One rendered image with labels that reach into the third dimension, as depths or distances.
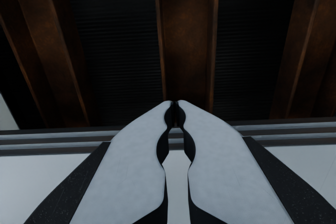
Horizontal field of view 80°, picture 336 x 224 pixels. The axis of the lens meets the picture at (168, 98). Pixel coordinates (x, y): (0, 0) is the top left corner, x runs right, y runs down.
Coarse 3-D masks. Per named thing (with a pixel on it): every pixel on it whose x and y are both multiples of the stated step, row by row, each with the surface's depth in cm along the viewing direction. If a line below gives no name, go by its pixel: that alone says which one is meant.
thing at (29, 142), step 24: (240, 120) 23; (264, 120) 23; (288, 120) 23; (312, 120) 22; (0, 144) 23; (24, 144) 23; (48, 144) 23; (72, 144) 23; (96, 144) 23; (168, 144) 22; (264, 144) 21; (288, 144) 21
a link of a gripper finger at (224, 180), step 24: (192, 120) 10; (216, 120) 10; (192, 144) 9; (216, 144) 8; (240, 144) 8; (192, 168) 7; (216, 168) 7; (240, 168) 7; (192, 192) 6; (216, 192) 6; (240, 192) 6; (264, 192) 6; (192, 216) 6; (216, 216) 6; (240, 216) 6; (264, 216) 6; (288, 216) 6
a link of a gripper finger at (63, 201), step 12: (108, 144) 9; (96, 156) 8; (84, 168) 8; (96, 168) 7; (72, 180) 7; (84, 180) 7; (60, 192) 7; (72, 192) 7; (84, 192) 7; (48, 204) 6; (60, 204) 6; (72, 204) 6; (36, 216) 6; (48, 216) 6; (60, 216) 6; (72, 216) 6
